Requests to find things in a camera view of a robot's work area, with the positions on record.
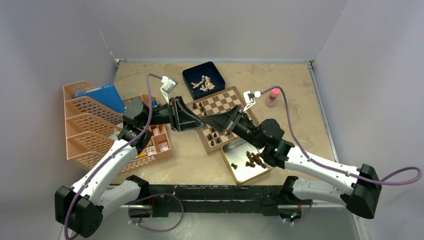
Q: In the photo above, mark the blue folder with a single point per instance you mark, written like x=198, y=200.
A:
x=106, y=95

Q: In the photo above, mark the orange plastic file organizer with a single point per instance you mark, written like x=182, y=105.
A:
x=88, y=126

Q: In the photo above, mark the pile of dark chess pieces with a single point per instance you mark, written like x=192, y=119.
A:
x=251, y=161

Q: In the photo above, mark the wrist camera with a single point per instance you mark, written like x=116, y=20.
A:
x=168, y=85
x=250, y=99

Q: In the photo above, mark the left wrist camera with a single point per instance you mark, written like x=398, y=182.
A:
x=168, y=85

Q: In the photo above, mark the metal gold-rimmed tin tray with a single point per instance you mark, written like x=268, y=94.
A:
x=242, y=174

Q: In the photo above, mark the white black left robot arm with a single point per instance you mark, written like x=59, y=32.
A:
x=82, y=207

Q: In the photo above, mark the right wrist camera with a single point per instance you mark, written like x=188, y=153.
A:
x=250, y=99

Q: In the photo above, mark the pink lidded small bottle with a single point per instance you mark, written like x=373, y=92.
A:
x=272, y=97

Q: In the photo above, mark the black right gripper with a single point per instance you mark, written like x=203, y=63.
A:
x=222, y=123

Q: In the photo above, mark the pile of light chess pieces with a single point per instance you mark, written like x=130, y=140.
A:
x=204, y=85

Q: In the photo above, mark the orange plastic basket tray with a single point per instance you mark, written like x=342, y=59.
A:
x=154, y=145

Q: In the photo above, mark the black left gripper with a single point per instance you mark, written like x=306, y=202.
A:
x=180, y=117

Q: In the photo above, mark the wooden chess board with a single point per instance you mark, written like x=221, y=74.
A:
x=216, y=103

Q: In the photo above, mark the dark blue square tray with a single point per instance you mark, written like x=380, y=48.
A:
x=194, y=74

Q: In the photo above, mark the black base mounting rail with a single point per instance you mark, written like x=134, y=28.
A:
x=255, y=199

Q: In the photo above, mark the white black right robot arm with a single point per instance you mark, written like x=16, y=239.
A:
x=356, y=188

